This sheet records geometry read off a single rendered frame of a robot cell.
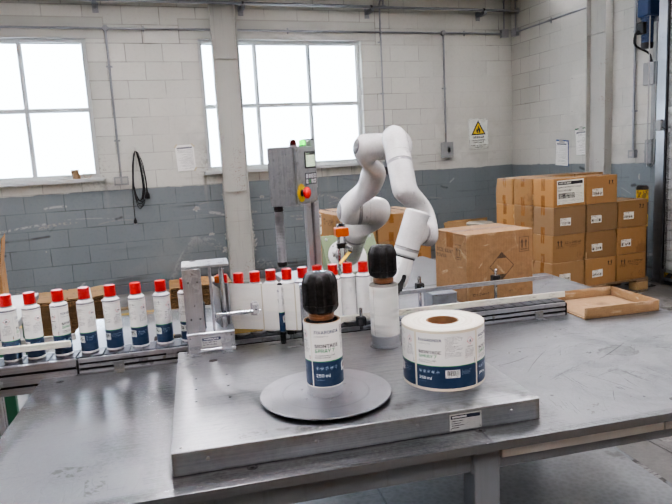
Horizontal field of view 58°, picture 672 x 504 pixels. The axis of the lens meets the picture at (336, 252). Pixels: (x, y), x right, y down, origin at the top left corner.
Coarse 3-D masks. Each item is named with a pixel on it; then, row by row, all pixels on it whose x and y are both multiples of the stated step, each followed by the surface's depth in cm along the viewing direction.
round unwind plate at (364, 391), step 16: (272, 384) 150; (288, 384) 149; (304, 384) 148; (352, 384) 147; (368, 384) 146; (384, 384) 146; (272, 400) 140; (288, 400) 139; (304, 400) 139; (320, 400) 138; (336, 400) 138; (352, 400) 137; (368, 400) 137; (384, 400) 136; (288, 416) 131; (304, 416) 130; (320, 416) 130; (336, 416) 129
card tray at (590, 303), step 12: (588, 288) 240; (600, 288) 241; (612, 288) 242; (564, 300) 238; (576, 300) 237; (588, 300) 236; (600, 300) 235; (612, 300) 234; (624, 300) 233; (636, 300) 229; (648, 300) 223; (576, 312) 220; (588, 312) 212; (600, 312) 213; (612, 312) 214; (624, 312) 215; (636, 312) 216
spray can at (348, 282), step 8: (344, 264) 202; (344, 272) 203; (344, 280) 202; (352, 280) 202; (344, 288) 203; (352, 288) 203; (344, 296) 203; (352, 296) 203; (344, 304) 204; (352, 304) 203; (344, 312) 204; (352, 312) 204
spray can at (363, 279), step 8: (360, 264) 202; (360, 272) 203; (368, 272) 204; (360, 280) 202; (368, 280) 203; (360, 288) 203; (368, 288) 203; (360, 296) 203; (368, 296) 203; (360, 304) 204; (368, 304) 204; (368, 312) 204; (368, 320) 204
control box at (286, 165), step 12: (276, 156) 195; (288, 156) 194; (300, 156) 197; (276, 168) 196; (288, 168) 194; (300, 168) 197; (312, 168) 206; (276, 180) 197; (288, 180) 195; (300, 180) 197; (276, 192) 197; (288, 192) 196; (300, 192) 197; (312, 192) 206; (276, 204) 198; (288, 204) 196; (300, 204) 199
